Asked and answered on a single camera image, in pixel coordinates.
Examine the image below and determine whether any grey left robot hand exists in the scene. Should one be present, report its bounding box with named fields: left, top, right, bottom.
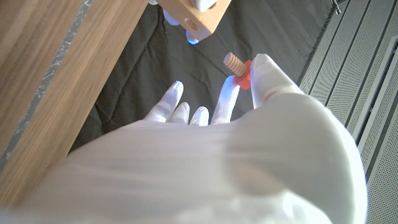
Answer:
left=148, top=0, right=218, bottom=46

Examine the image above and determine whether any wooden board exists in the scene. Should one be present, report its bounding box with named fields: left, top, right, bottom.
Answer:
left=0, top=0, right=94, bottom=170

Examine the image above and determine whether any red-headed wooden screw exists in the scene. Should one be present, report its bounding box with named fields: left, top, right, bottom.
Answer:
left=223, top=52, right=253, bottom=91

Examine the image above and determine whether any black backdrop curtain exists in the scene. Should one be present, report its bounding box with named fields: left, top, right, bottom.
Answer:
left=68, top=0, right=336, bottom=153

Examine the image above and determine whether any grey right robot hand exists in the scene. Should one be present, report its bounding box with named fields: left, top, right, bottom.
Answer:
left=0, top=53, right=368, bottom=224

